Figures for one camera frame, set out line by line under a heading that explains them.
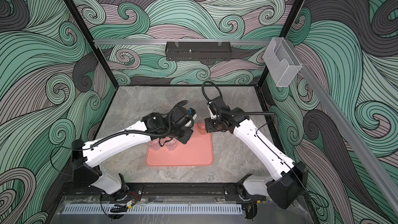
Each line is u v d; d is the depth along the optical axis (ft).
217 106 1.82
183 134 2.04
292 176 1.24
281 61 2.60
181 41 3.04
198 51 3.12
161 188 2.46
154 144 1.66
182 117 1.74
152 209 2.29
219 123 1.72
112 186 1.96
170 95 3.62
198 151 2.87
